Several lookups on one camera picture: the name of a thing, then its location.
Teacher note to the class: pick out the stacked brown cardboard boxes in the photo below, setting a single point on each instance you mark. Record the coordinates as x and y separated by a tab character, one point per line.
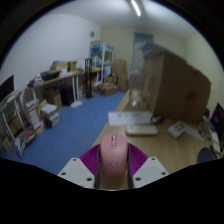
120	75

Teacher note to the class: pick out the open low cardboard box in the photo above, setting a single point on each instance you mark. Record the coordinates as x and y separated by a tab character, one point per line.
107	89

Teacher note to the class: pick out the round wall vent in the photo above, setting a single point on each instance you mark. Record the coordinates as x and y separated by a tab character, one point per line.
92	34

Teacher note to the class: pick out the small black clip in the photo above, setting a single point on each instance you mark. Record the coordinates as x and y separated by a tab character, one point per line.
156	119

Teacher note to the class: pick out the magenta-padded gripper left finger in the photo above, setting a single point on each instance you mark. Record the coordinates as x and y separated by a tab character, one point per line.
75	171

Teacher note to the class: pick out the pink computer mouse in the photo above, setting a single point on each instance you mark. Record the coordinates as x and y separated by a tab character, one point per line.
114	155

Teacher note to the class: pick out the black tall stand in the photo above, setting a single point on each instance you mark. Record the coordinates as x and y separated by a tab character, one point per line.
88	78

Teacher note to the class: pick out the dark blue round mouse pad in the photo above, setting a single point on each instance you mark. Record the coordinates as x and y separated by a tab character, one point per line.
205	155

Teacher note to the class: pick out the cream remote control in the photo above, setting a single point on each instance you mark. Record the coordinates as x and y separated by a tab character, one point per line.
141	130

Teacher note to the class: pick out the ceiling tube light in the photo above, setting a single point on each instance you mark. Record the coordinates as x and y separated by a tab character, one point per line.
135	7

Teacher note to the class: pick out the grey door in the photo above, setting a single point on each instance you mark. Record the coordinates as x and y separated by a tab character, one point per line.
140	43

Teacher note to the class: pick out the white remote with buttons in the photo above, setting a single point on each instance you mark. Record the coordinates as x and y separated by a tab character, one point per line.
176	129

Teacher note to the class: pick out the large brown cardboard box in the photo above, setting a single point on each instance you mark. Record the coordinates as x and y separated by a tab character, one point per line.
176	88

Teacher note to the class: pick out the grey flat boards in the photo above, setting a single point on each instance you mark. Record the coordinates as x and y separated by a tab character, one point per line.
156	50

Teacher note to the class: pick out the white shelf unit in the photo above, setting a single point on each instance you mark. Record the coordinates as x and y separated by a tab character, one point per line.
16	123

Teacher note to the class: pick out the clear plastic bottle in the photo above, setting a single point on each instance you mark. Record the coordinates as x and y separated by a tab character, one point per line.
136	86

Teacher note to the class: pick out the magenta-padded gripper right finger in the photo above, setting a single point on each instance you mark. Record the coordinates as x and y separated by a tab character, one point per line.
151	170

